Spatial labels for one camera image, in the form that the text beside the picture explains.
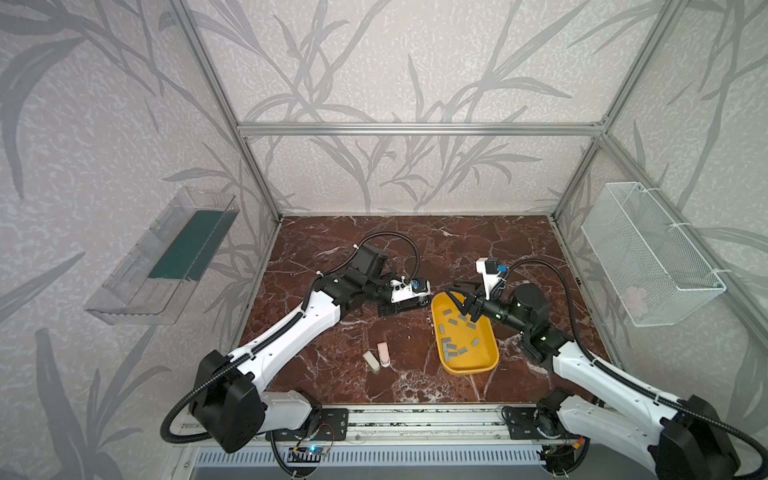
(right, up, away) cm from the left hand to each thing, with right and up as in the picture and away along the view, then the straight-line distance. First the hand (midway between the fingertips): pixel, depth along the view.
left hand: (414, 285), depth 77 cm
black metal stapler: (-6, -4, -9) cm, 12 cm away
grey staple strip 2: (+19, -19, +12) cm, 29 cm away
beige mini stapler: (-11, -23, +4) cm, 26 cm away
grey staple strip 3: (+14, -21, +9) cm, 27 cm away
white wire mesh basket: (+51, +5, -15) cm, 53 cm away
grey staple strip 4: (+13, -14, +14) cm, 24 cm away
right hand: (+9, +2, -3) cm, 10 cm away
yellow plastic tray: (+15, -20, +10) cm, 27 cm away
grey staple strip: (+9, -15, +14) cm, 23 cm away
